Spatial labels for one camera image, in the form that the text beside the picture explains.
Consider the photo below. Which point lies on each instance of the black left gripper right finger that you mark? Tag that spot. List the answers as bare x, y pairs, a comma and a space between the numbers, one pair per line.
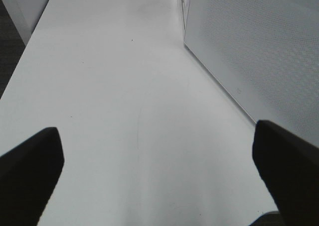
289, 167

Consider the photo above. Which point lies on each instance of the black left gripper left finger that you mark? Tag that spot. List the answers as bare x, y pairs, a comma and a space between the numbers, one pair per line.
28, 176

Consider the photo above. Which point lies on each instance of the white microwave door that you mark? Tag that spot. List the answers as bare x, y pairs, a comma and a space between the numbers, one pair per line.
265, 54

